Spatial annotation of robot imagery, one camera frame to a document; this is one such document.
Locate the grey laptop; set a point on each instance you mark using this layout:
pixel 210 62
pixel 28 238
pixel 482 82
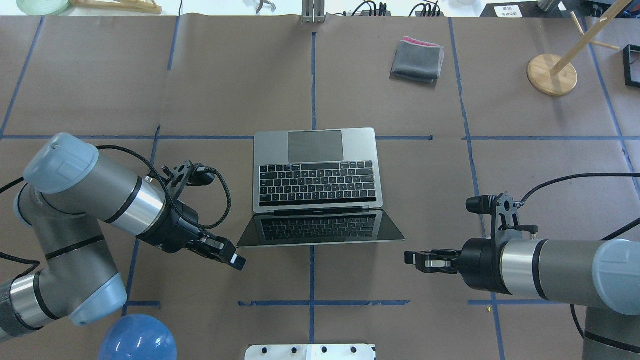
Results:
pixel 317 187

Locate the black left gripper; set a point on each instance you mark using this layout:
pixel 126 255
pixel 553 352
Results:
pixel 171 231

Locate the black frame object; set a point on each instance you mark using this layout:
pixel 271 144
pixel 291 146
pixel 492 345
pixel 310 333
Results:
pixel 631 65

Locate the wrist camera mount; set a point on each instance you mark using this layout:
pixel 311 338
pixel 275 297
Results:
pixel 187 174
pixel 505 221

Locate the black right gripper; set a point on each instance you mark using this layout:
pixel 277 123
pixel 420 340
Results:
pixel 480 264

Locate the white label card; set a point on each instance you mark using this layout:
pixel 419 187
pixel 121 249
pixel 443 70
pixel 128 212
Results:
pixel 508 11

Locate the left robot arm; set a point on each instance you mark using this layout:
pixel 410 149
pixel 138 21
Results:
pixel 70 188

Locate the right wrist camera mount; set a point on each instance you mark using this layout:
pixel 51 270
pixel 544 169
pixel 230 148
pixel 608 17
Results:
pixel 505 221

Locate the wooden frame piece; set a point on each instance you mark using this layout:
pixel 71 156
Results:
pixel 135 6

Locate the green tape roll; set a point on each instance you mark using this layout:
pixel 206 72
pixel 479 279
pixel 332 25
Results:
pixel 43 7

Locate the folded grey cloth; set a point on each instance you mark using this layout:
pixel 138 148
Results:
pixel 418 61

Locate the grey metal bracket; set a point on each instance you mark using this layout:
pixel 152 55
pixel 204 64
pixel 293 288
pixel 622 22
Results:
pixel 313 11

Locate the wooden stand with round base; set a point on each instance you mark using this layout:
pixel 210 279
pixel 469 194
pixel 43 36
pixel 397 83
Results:
pixel 556 76

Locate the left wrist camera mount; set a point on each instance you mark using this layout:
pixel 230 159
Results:
pixel 187 174

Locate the white metal plate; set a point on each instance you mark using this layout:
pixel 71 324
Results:
pixel 335 351

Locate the blue dome object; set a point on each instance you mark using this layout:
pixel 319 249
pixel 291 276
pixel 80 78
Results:
pixel 138 337

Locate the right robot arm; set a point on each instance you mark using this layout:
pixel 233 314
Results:
pixel 603 276

